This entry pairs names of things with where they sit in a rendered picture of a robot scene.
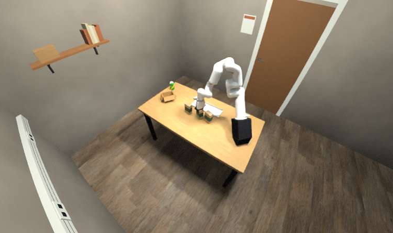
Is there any tan block with green band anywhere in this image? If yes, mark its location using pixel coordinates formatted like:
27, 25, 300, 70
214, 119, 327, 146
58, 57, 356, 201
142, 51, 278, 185
196, 108, 204, 120
185, 102, 192, 115
204, 110, 213, 124

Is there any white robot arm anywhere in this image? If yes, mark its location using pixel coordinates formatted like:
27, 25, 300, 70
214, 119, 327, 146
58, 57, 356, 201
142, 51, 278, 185
193, 58, 250, 120

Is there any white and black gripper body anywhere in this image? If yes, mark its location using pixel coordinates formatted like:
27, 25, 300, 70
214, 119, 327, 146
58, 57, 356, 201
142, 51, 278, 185
196, 100, 205, 109

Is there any open brown cardboard box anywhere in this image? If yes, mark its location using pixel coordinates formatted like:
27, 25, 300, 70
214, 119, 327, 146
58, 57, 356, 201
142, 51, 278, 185
160, 90, 176, 102

